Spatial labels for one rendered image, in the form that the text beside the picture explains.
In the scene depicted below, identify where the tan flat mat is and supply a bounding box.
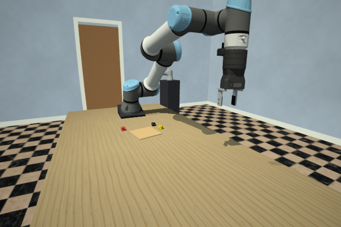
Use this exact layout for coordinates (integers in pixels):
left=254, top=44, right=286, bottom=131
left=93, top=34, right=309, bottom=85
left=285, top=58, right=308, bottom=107
left=129, top=127, right=162, bottom=140

